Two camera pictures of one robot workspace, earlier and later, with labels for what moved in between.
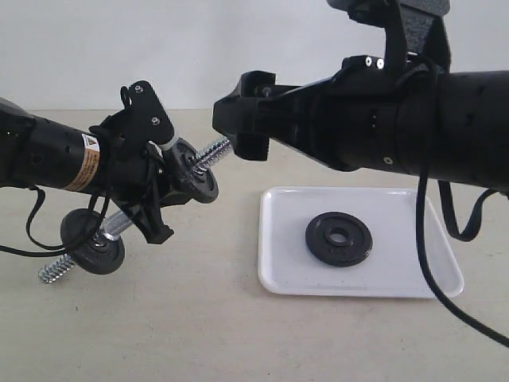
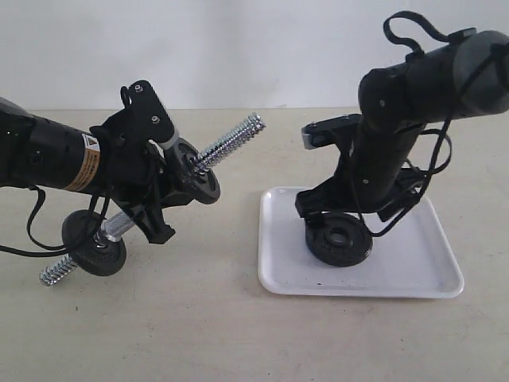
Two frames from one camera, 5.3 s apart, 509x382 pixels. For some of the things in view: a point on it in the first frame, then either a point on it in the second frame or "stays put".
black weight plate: x=355 y=248 stays put
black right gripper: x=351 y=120 to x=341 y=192
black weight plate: x=78 y=229 stays put
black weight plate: x=192 y=176 stays put
